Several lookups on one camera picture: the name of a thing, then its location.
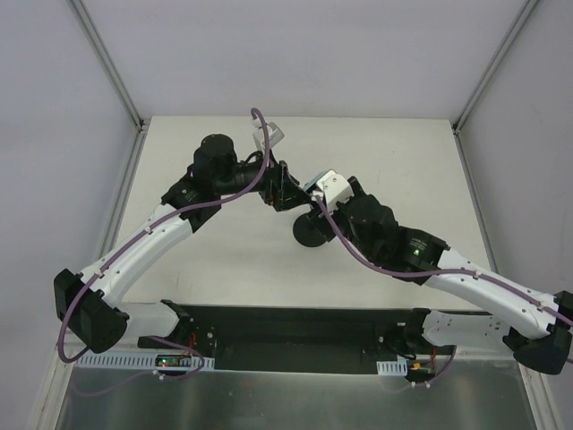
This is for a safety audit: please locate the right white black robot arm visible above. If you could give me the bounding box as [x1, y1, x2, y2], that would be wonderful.
[304, 170, 572, 375]

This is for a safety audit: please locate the left aluminium frame post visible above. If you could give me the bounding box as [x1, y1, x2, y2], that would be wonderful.
[66, 0, 145, 131]

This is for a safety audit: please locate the right aluminium frame post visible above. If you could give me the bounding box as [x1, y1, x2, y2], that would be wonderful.
[451, 0, 543, 136]

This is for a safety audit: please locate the left white cable duct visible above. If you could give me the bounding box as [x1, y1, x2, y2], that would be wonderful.
[76, 352, 215, 372]

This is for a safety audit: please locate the white cable duct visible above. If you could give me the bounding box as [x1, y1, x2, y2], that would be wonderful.
[76, 352, 215, 372]
[376, 357, 408, 377]

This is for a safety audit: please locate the right white cable duct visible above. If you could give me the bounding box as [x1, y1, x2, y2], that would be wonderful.
[376, 357, 408, 377]

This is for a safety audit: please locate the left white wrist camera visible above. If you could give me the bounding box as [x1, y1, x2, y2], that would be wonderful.
[252, 119, 285, 152]

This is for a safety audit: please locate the black phone stand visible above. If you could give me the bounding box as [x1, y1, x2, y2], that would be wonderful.
[292, 209, 335, 248]

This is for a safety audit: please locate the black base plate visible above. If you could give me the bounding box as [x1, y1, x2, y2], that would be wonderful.
[136, 304, 458, 373]

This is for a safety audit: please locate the aluminium frame post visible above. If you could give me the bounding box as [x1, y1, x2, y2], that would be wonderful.
[451, 0, 543, 136]
[66, 0, 145, 131]

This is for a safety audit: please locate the blue case black phone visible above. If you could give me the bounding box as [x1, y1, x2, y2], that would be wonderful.
[303, 169, 335, 194]

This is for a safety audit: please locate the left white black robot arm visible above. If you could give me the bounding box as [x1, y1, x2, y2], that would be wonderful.
[54, 125, 310, 354]

